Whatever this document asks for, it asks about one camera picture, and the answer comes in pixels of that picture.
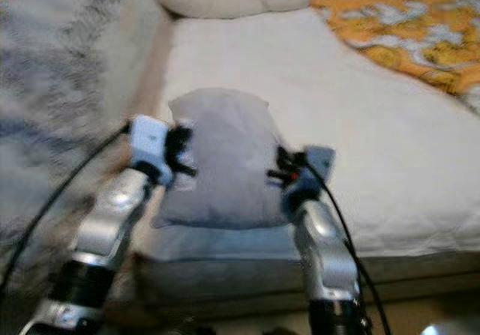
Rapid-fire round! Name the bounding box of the grey patterned curtain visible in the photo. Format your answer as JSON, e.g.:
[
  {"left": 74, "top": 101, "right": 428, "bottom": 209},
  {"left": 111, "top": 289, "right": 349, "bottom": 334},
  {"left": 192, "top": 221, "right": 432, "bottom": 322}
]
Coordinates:
[{"left": 0, "top": 0, "right": 172, "bottom": 298}]

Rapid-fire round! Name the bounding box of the grey lettered pillow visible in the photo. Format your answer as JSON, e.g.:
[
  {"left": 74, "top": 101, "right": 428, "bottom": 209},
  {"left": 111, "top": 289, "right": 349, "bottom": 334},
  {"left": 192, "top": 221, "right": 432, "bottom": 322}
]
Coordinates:
[{"left": 152, "top": 88, "right": 302, "bottom": 231}]

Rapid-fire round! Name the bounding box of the white bed sheet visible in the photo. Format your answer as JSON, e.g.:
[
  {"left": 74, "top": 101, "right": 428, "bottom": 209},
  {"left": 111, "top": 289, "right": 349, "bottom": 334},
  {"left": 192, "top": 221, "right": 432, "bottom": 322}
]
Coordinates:
[{"left": 157, "top": 8, "right": 480, "bottom": 259}]

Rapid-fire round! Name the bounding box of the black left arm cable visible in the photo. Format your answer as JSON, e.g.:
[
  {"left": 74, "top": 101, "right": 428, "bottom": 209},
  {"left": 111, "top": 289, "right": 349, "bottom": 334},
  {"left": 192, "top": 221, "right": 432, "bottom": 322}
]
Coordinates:
[{"left": 0, "top": 124, "right": 133, "bottom": 300}]

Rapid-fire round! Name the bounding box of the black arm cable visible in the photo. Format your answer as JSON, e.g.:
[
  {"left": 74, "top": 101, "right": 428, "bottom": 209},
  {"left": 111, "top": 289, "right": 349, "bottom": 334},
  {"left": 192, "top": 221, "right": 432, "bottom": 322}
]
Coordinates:
[
  {"left": 0, "top": 124, "right": 133, "bottom": 300},
  {"left": 306, "top": 158, "right": 392, "bottom": 335}
]

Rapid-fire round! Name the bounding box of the beige bed frame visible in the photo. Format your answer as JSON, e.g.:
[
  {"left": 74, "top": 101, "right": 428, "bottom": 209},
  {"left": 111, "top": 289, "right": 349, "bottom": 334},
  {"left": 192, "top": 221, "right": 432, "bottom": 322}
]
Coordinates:
[{"left": 131, "top": 230, "right": 480, "bottom": 310}]

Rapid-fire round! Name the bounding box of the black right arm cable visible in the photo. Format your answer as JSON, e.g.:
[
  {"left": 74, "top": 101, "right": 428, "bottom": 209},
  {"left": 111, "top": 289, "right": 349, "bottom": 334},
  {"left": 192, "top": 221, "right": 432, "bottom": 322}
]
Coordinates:
[{"left": 306, "top": 158, "right": 392, "bottom": 335}]

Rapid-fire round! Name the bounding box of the orange cartoon print blanket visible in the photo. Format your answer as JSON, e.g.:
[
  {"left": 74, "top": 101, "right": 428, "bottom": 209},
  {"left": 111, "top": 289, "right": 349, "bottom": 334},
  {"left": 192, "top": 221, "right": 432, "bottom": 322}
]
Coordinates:
[{"left": 310, "top": 0, "right": 480, "bottom": 117}]

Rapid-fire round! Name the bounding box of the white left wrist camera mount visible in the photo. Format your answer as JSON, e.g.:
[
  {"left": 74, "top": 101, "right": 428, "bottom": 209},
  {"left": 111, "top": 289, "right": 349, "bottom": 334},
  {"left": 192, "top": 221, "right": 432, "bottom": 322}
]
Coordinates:
[{"left": 128, "top": 115, "right": 171, "bottom": 174}]

